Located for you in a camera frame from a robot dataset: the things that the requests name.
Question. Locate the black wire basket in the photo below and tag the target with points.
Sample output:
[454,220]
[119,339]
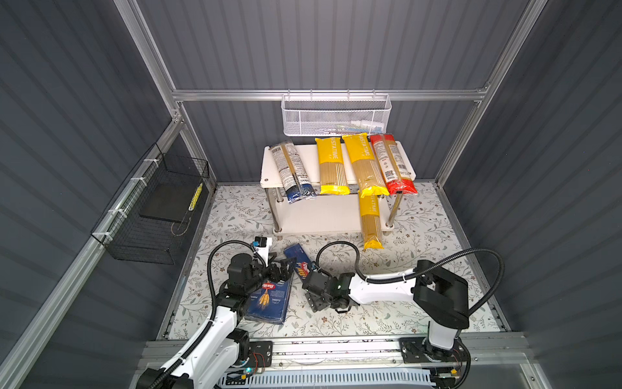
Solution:
[152,223]

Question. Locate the yellow marker pen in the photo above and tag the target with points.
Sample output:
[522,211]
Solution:
[195,198]

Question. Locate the white two-tier shelf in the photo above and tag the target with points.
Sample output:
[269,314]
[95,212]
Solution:
[323,214]

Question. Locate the narrow blue Barilla spaghetti box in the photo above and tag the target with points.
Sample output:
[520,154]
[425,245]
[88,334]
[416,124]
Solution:
[302,261]

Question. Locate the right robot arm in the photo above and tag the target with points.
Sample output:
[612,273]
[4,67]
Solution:
[441,294]

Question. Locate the yellow Pastatime bag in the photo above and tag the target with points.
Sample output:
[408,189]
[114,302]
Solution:
[365,166]
[371,228]
[333,180]

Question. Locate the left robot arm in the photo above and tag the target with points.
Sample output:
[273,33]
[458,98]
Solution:
[219,343]

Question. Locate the white wire mesh basket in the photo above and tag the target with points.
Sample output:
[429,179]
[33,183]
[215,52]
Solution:
[304,113]

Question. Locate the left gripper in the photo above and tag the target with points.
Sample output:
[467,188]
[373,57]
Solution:
[283,273]

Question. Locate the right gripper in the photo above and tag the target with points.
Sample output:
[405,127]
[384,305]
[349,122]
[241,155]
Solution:
[313,301]

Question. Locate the red spaghetti bag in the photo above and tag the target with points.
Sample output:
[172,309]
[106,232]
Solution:
[398,179]

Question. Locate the items in white basket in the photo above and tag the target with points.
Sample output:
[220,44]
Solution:
[353,127]

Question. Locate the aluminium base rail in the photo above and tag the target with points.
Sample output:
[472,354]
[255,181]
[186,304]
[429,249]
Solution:
[479,360]

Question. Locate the wide blue Barilla pasta box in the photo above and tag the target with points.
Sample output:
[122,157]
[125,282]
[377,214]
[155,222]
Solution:
[269,304]

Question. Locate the dark blue clear spaghetti bag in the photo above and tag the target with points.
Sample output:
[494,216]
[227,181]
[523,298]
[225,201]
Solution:
[292,172]

